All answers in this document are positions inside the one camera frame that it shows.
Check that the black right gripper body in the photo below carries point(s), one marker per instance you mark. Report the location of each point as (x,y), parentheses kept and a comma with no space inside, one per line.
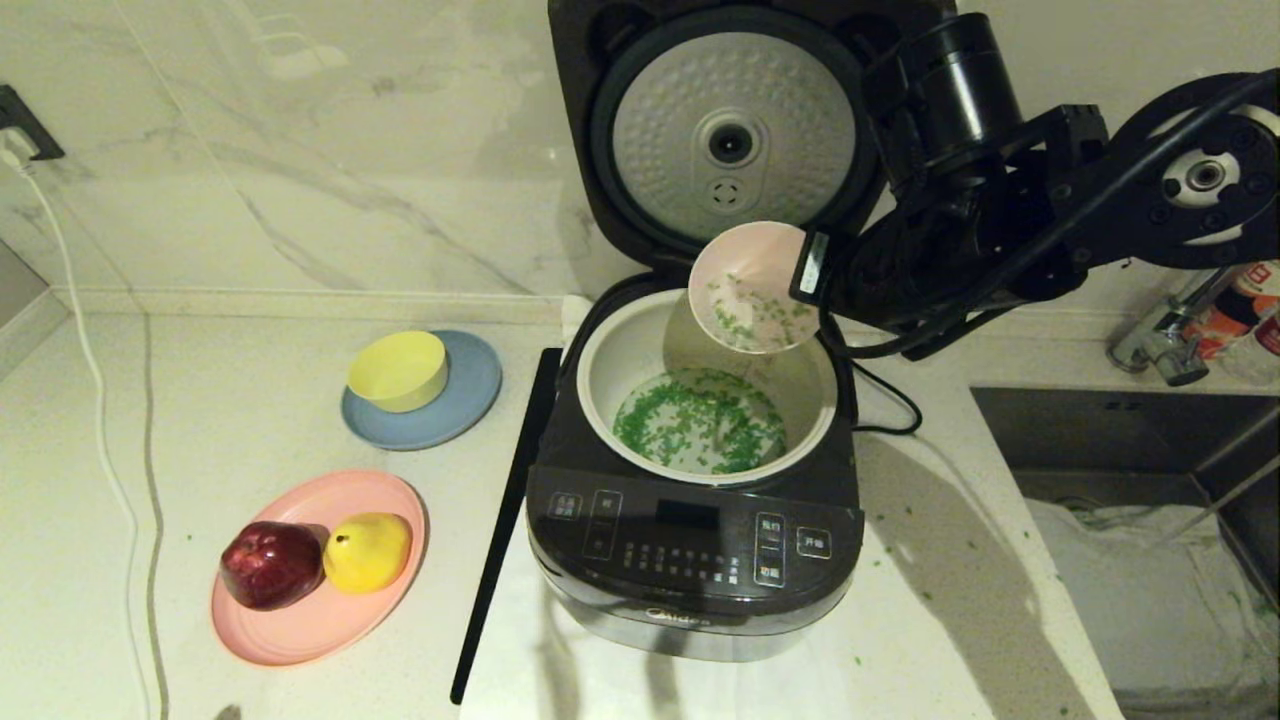
(860,275)

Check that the pale pink bowl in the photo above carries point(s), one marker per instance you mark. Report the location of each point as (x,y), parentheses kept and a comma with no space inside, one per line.
(750,250)

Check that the black rice cooker lid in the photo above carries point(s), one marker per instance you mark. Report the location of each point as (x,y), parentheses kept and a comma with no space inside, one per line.
(650,100)

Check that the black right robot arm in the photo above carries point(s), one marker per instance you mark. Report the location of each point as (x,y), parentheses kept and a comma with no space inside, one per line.
(1100,200)

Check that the white inner pot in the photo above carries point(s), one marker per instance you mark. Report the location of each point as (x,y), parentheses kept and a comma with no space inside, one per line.
(620,360)

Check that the black rice cooker body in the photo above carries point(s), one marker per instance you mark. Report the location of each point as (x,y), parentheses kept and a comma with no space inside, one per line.
(700,570)

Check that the yellow bowl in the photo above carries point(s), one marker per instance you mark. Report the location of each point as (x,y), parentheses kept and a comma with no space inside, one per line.
(400,372)

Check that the green chopped vegetables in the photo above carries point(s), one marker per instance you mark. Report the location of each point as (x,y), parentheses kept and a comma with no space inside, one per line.
(700,425)

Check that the stainless steel sink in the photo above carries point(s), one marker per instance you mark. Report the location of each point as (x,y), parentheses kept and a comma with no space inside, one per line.
(1100,440)

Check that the chrome faucet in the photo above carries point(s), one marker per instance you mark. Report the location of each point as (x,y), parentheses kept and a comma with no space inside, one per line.
(1160,350)

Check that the red white label bottle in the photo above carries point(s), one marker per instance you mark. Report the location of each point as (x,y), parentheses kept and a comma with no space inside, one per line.
(1240,310)

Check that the blue plate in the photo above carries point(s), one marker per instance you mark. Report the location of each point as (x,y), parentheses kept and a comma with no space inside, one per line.
(460,410)

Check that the white cloth in sink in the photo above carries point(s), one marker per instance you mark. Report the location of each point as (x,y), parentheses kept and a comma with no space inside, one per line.
(1130,600)

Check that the black tray edge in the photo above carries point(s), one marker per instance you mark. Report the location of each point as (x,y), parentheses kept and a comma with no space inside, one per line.
(500,550)

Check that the yellow pear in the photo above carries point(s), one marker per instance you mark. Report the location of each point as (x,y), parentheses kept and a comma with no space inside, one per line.
(366,553)

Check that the red apple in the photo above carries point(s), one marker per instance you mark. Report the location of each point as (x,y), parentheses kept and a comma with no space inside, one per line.
(270,565)

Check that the pink plate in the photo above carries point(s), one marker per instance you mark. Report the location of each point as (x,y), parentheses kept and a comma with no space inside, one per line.
(300,630)

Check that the black wall socket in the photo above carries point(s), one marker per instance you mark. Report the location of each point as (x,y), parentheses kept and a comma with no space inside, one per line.
(25,120)

